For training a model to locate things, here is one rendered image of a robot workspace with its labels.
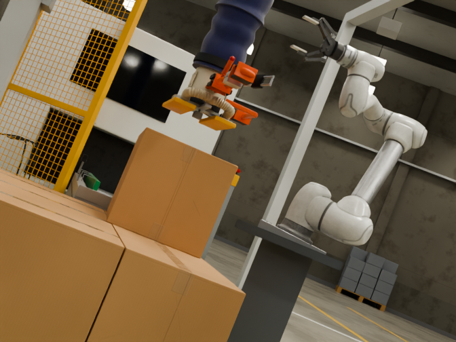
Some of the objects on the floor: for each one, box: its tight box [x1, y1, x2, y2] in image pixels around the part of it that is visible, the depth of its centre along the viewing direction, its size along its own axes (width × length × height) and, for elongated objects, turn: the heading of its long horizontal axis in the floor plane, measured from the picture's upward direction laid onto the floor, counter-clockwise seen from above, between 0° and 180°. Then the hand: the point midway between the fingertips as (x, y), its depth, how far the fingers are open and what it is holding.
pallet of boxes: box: [335, 246, 398, 311], centre depth 1706 cm, size 137×91×136 cm
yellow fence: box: [0, 0, 148, 194], centre depth 388 cm, size 87×10×210 cm, turn 146°
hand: (299, 32), depth 256 cm, fingers open, 13 cm apart
